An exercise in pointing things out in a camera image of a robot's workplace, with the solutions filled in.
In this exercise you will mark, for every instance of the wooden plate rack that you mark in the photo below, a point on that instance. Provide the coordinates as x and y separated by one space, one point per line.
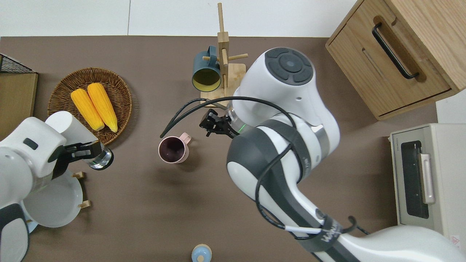
83 204

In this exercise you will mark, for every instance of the yellow corn cob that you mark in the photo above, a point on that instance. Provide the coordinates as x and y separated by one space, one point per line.
103 105
85 107

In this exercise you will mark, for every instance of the light blue plate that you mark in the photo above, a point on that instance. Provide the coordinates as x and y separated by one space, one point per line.
31 223

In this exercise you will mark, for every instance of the brown wicker basket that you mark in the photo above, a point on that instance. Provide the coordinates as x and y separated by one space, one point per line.
120 94

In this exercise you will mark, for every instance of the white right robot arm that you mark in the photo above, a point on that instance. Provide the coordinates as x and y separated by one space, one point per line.
291 145

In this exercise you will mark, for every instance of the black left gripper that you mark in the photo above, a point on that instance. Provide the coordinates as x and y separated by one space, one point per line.
62 158

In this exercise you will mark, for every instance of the small blue bell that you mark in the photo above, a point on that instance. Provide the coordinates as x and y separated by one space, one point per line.
201 253

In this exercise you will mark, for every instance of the wooden basket lid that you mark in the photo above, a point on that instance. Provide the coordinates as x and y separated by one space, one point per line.
16 105

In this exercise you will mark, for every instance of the wooden mug rack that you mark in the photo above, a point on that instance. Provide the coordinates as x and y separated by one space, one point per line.
233 72

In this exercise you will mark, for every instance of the brown table mat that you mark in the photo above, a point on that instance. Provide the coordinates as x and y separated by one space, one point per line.
145 203

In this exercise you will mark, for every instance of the grey plate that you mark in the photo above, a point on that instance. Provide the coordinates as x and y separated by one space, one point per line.
54 203

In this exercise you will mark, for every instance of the white toaster oven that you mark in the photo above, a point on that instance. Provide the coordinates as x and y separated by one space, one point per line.
447 174

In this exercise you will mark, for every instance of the white water bottle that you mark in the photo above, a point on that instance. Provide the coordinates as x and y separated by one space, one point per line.
67 125

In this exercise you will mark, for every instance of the pink mug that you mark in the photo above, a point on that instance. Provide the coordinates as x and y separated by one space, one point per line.
174 150

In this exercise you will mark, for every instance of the wooden cabinet box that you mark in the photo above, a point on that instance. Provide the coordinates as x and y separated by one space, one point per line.
407 43

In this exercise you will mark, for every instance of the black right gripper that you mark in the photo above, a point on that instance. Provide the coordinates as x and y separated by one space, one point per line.
225 125

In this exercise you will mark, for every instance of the dark blue mug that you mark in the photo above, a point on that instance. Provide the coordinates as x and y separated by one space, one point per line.
205 74

